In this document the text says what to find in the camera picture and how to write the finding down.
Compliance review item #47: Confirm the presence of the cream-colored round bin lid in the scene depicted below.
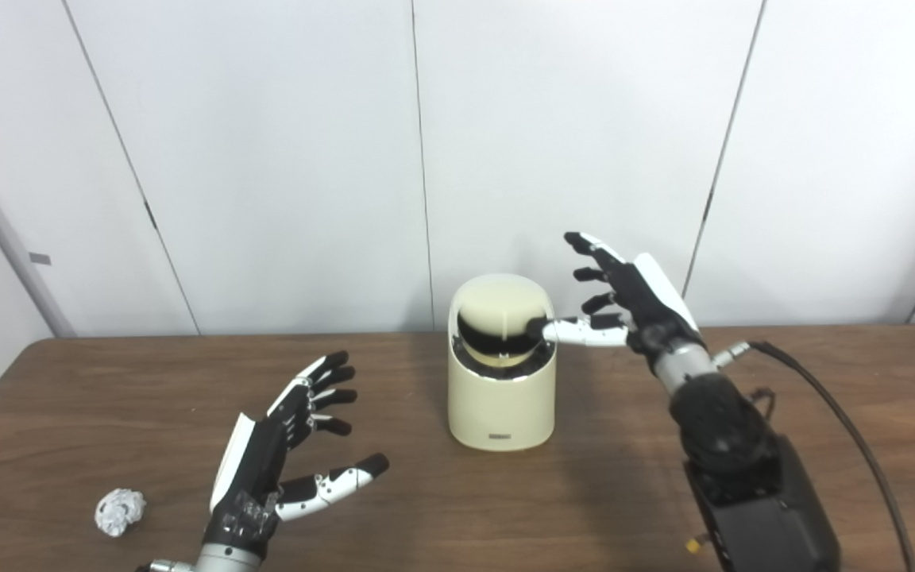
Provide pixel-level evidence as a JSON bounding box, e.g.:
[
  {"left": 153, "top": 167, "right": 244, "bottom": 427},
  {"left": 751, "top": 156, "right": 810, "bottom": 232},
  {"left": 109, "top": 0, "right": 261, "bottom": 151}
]
[{"left": 456, "top": 282, "right": 547, "bottom": 368}]

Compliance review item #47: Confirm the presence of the black bin liner bag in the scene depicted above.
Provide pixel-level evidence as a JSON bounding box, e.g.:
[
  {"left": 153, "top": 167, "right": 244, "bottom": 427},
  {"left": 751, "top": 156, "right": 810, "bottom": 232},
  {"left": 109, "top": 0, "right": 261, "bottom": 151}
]
[{"left": 451, "top": 338, "right": 554, "bottom": 382}]

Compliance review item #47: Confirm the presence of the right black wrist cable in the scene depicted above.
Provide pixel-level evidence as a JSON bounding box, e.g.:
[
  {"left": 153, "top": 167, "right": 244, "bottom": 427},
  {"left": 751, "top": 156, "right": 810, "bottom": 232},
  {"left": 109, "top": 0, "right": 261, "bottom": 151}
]
[{"left": 712, "top": 340, "right": 915, "bottom": 572}]

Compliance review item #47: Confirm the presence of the grey wall corner post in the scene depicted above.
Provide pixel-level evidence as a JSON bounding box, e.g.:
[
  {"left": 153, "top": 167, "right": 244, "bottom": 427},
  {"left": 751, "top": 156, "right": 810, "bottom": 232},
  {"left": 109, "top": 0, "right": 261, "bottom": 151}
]
[{"left": 0, "top": 123, "right": 77, "bottom": 340}]

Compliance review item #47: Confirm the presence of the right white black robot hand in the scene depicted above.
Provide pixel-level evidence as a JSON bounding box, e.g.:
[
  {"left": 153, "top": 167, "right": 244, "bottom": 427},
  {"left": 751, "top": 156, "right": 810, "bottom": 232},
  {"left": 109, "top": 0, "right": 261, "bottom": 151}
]
[{"left": 529, "top": 230, "right": 705, "bottom": 374}]

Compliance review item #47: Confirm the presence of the cream-colored round bin body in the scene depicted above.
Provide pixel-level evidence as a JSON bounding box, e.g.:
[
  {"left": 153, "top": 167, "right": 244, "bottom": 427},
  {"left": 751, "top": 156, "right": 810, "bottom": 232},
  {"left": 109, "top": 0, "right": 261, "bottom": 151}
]
[{"left": 446, "top": 274, "right": 558, "bottom": 452}]

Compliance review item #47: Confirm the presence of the white paper ball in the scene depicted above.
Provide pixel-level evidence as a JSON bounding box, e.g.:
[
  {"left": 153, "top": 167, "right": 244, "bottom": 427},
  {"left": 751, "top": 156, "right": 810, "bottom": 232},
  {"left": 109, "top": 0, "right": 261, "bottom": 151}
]
[{"left": 94, "top": 489, "right": 147, "bottom": 539}]

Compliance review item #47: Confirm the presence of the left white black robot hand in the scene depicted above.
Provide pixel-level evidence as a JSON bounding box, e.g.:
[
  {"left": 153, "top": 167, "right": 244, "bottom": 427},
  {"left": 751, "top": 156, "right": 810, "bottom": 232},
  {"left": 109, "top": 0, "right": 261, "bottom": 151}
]
[{"left": 203, "top": 350, "right": 391, "bottom": 561}]

